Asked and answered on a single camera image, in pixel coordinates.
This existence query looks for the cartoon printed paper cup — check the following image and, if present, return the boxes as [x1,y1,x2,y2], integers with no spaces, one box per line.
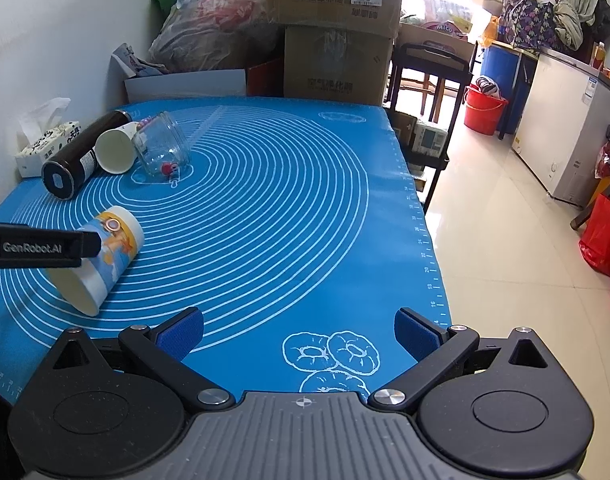
[46,206,144,316]

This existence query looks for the white paper cup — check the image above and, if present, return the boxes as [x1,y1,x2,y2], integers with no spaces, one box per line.
[94,122,138,174]

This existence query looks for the black cylindrical bottle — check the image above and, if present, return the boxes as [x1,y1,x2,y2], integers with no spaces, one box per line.
[41,110,131,200]

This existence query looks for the white tissue box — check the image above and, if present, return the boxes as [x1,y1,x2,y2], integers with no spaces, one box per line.
[15,98,81,179]

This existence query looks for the blue silicone baking mat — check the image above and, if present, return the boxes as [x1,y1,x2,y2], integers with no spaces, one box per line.
[0,98,450,402]

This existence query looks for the clear glass jar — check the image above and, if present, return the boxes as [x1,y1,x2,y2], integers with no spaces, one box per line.
[132,112,190,180]

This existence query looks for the red shopping bag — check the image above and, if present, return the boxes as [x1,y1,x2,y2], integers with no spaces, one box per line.
[578,194,610,278]

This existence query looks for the white open box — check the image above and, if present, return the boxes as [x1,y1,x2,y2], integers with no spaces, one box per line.
[112,44,247,103]

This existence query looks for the red bucket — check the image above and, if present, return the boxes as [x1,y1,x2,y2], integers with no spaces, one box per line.
[463,84,508,136]

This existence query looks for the black metal rack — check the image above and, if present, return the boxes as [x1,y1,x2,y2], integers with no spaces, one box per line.
[383,39,480,216]

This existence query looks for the white chest freezer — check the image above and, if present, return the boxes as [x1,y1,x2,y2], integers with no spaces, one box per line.
[512,49,610,207]

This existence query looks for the blue plastic barrel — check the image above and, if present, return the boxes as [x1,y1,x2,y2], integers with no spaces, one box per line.
[480,41,538,136]

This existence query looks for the clear plastic bag red contents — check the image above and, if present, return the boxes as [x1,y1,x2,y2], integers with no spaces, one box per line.
[148,0,279,73]

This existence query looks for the lower cardboard box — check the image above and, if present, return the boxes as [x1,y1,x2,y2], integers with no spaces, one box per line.
[283,26,393,106]

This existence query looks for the purple patterned bag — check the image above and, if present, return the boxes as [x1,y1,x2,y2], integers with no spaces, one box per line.
[500,0,561,52]

